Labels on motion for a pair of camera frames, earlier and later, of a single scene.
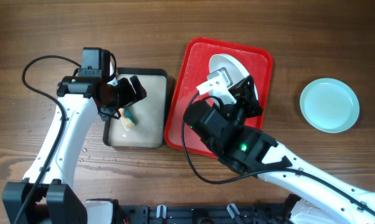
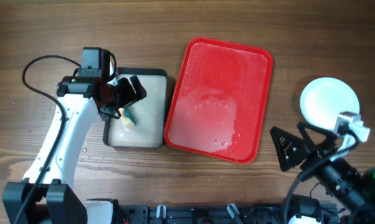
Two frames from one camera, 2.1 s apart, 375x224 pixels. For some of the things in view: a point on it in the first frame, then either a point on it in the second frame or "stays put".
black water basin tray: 149,129 stays put
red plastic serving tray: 193,68 stays put
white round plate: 237,73 to 322,99
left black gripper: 129,98 stays put
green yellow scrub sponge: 128,118 stays put
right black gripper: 245,97 to 326,146
